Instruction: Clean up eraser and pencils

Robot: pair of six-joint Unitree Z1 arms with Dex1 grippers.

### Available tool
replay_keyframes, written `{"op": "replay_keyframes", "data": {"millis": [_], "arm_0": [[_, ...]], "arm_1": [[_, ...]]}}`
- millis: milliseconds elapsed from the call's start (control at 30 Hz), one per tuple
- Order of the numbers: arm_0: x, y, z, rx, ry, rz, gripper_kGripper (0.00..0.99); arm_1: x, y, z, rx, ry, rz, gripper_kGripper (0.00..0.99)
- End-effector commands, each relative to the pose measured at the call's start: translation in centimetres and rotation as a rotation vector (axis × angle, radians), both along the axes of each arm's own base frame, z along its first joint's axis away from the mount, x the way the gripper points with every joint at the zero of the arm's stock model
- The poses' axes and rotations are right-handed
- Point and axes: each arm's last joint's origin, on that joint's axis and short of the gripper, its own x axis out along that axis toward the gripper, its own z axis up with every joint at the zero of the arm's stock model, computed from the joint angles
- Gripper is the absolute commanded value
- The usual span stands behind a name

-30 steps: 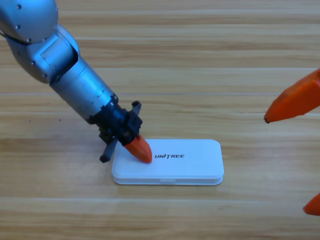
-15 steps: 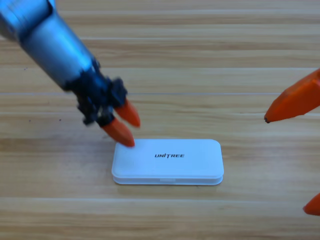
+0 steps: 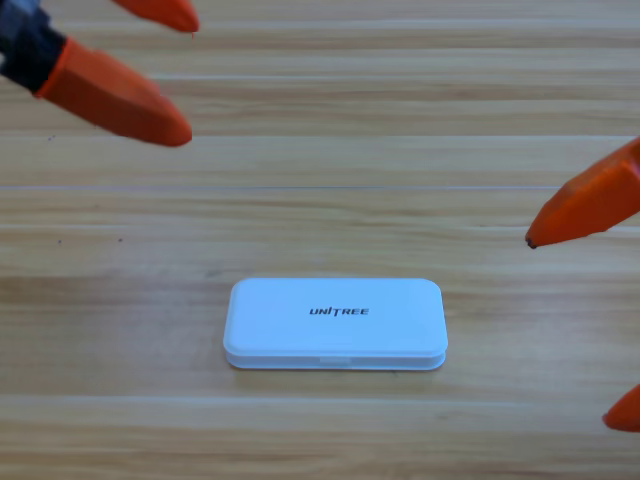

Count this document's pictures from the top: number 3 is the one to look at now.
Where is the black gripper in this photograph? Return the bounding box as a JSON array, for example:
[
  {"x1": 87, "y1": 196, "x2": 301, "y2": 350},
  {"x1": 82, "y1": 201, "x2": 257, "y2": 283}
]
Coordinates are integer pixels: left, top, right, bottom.
[{"x1": 0, "y1": 0, "x2": 201, "y2": 148}]

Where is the white Unitree pencil case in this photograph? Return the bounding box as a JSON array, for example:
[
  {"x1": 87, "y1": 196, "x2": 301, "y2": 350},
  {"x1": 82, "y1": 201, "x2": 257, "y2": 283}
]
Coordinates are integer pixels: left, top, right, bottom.
[{"x1": 222, "y1": 277, "x2": 449, "y2": 372}]

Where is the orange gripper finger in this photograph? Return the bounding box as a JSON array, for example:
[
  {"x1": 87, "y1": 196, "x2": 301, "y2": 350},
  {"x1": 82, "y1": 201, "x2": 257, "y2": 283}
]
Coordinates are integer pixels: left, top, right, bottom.
[
  {"x1": 602, "y1": 383, "x2": 640, "y2": 432},
  {"x1": 524, "y1": 135, "x2": 640, "y2": 250}
]

